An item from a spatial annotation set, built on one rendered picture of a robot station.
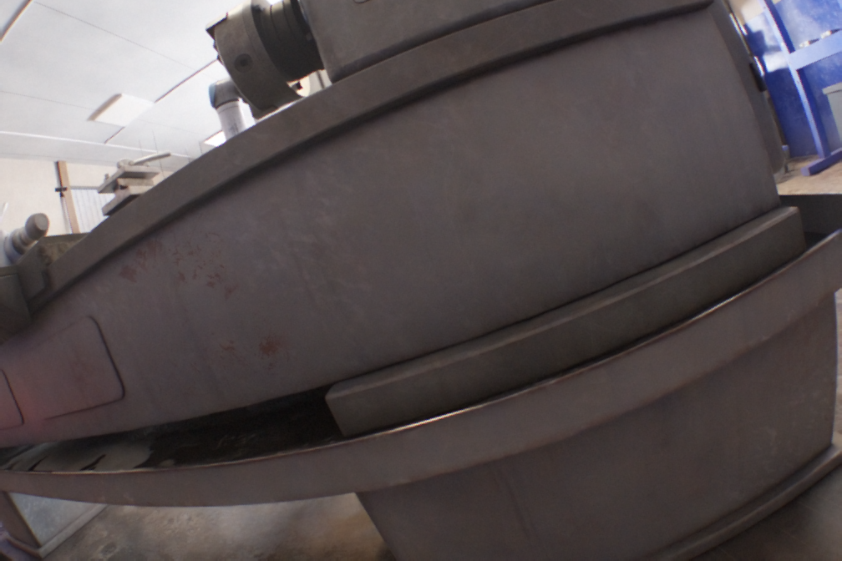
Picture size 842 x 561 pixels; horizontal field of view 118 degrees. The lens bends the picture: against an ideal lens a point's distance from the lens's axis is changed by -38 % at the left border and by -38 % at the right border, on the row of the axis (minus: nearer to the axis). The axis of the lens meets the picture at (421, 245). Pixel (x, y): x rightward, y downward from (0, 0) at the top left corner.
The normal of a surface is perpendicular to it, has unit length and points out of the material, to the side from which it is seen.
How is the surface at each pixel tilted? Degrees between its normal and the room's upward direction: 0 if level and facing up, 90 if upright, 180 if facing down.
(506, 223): 90
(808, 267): 90
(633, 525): 90
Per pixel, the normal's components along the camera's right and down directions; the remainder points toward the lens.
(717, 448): -0.12, 0.09
